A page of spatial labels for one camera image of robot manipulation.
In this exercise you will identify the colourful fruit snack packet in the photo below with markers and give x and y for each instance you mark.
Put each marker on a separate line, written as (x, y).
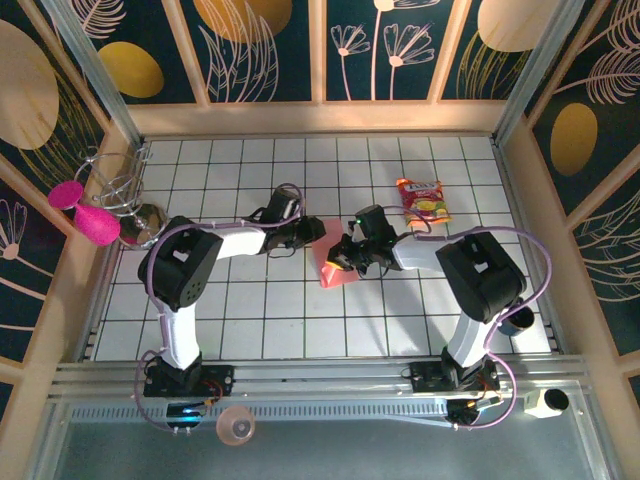
(422, 200)

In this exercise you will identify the aluminium frame post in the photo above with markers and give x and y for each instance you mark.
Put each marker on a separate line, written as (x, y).
(97, 75)
(537, 75)

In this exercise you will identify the aluminium mounting rail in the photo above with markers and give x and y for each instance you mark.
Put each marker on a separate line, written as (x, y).
(320, 375)

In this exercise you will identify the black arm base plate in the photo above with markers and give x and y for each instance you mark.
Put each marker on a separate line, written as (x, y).
(425, 377)
(222, 380)

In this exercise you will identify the white cube camera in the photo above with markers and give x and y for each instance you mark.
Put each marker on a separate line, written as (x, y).
(537, 404)

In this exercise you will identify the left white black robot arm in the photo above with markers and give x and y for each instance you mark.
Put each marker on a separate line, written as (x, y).
(180, 265)

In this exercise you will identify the black electronics module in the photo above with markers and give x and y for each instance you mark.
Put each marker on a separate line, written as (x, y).
(185, 414)
(470, 412)

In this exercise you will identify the pink paper sheet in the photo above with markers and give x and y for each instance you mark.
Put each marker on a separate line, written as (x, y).
(334, 280)

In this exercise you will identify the magenta plastic goblet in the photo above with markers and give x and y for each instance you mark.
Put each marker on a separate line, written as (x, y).
(97, 225)

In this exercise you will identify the dark mug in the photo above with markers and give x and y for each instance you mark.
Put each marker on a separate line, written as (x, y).
(520, 320)

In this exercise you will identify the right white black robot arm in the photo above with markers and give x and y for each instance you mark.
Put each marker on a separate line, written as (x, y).
(480, 275)

